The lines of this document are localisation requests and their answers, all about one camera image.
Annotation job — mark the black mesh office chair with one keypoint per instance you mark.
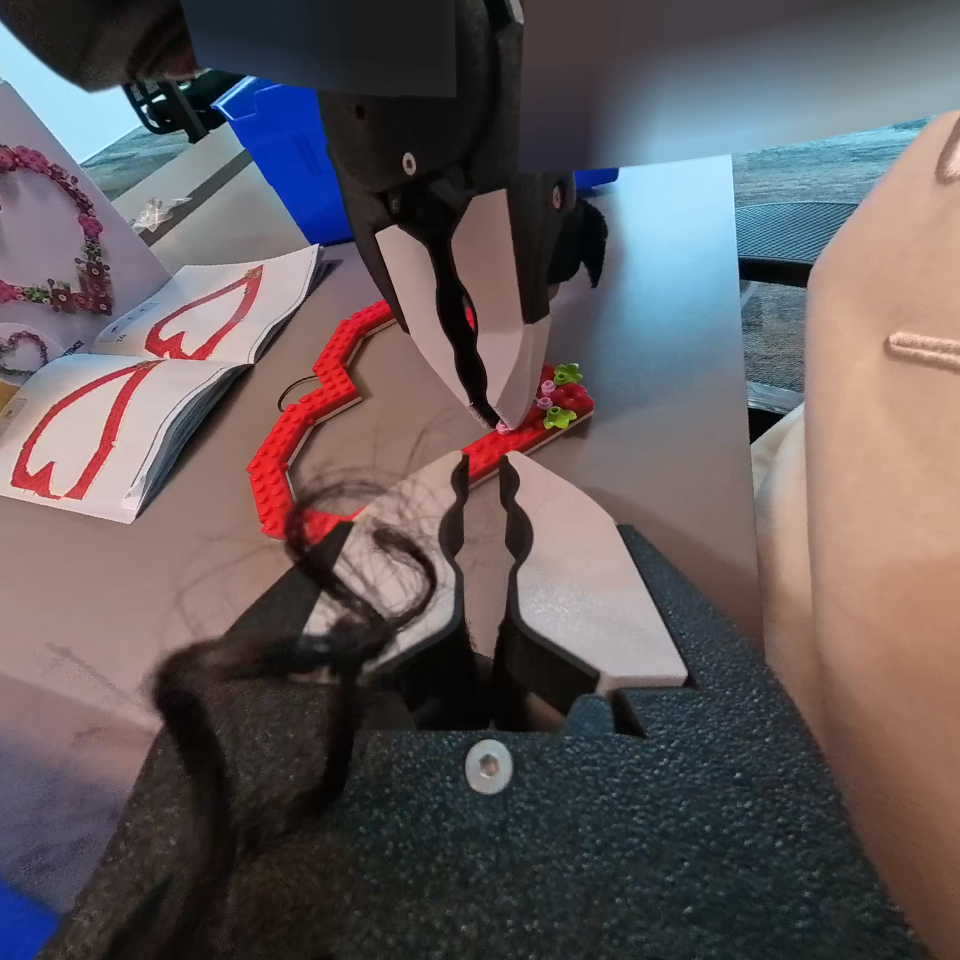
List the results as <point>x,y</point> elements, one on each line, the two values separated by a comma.
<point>787,232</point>

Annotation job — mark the red flower brick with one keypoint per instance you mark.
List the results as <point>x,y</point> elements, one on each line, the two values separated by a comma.
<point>574,394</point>

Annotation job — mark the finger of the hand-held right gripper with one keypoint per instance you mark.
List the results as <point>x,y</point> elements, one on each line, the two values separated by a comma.
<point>409,292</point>
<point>499,300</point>

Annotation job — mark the grey desk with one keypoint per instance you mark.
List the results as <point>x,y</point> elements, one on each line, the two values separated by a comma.
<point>660,315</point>

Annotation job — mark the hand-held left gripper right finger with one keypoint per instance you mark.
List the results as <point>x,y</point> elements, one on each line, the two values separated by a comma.
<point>585,585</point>

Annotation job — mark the person's beige top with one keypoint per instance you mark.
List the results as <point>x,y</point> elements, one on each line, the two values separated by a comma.
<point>862,525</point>

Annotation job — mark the white instruction booklet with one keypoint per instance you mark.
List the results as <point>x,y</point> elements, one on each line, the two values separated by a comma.
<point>225,330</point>

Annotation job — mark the clear plastic wrapper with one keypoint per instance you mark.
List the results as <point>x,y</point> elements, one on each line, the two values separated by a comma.
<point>157,212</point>

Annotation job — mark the lime flower brick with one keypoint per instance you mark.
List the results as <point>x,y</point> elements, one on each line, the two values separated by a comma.
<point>568,371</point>
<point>559,418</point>

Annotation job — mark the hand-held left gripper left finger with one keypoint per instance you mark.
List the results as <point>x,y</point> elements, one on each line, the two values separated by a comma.
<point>420,502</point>

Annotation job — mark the white and yellow set box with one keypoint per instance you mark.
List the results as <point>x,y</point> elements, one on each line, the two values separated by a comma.
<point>120,225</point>

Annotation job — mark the red brick heart frame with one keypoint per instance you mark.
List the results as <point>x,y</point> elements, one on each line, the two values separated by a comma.
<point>330,375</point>

